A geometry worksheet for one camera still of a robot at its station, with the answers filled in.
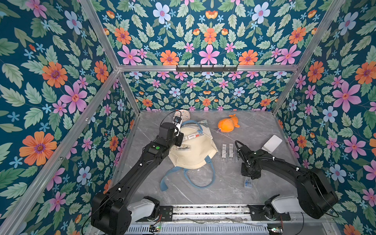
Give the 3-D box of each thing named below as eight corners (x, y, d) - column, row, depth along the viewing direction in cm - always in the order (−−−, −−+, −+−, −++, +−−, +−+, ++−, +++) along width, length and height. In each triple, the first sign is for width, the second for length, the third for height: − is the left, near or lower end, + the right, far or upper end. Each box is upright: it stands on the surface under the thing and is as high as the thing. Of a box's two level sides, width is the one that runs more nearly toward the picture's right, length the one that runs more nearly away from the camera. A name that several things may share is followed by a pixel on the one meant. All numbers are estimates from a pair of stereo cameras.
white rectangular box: (269, 156, 97) (272, 152, 92) (260, 149, 100) (262, 145, 96) (279, 144, 103) (283, 140, 98) (270, 138, 106) (273, 133, 101)
